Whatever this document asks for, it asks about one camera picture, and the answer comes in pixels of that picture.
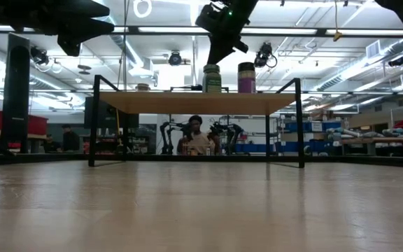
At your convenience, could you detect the white hanging ring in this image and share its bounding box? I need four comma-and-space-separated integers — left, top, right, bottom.
133, 0, 153, 19

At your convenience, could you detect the green label spice jar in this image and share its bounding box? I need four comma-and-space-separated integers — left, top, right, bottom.
201, 63, 222, 94

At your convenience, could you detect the wooden shelf with black legs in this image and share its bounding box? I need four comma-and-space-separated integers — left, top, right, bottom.
87, 73, 306, 169

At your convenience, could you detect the blue storage bin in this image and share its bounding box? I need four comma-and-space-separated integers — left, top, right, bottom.
280, 139, 336, 153
284, 120, 342, 134

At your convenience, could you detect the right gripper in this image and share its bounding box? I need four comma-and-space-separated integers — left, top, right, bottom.
206, 23, 250, 66

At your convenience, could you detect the white floor lamp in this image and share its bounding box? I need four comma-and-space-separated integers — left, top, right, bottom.
0, 32, 31, 155

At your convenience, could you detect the overhead light bar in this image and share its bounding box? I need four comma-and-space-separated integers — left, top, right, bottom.
0, 24, 403, 39

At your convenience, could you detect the black aluminium table frame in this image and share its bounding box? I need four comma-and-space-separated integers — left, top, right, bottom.
0, 150, 403, 169

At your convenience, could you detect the purple label spice jar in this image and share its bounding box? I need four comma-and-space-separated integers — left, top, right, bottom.
236, 62, 257, 95

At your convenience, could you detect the black ceiling camera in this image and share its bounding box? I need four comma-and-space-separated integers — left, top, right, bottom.
167, 50, 183, 67
253, 41, 278, 69
29, 46, 62, 74

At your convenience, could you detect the wooden table with rolls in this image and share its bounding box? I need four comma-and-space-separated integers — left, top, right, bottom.
341, 127, 403, 157

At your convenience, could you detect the person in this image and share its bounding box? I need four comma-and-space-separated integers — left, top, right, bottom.
43, 133, 62, 153
60, 123, 81, 153
176, 114, 221, 156

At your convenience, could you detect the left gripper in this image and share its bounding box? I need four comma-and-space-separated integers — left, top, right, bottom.
0, 0, 115, 57

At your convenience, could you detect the yellow hanging cord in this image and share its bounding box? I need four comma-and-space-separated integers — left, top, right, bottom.
332, 0, 344, 43

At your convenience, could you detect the black monitor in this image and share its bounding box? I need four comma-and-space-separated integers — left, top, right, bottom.
83, 97, 140, 129

